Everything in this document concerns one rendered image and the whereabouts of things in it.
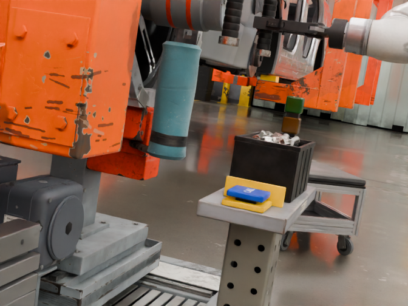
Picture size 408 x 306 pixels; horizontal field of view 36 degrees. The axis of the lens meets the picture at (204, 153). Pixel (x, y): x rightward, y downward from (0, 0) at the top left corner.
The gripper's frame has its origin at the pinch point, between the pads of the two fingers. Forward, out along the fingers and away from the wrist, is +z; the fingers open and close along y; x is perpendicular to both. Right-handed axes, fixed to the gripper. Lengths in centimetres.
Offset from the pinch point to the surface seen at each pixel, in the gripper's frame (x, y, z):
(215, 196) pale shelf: -38, -47, -6
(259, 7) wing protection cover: 33, 259, 65
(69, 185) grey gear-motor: -43, -45, 27
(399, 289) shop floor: -83, 75, -49
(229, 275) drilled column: -55, -40, -9
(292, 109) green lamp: -20.2, -14.1, -12.4
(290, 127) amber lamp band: -24.5, -14.1, -12.7
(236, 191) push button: -35, -52, -11
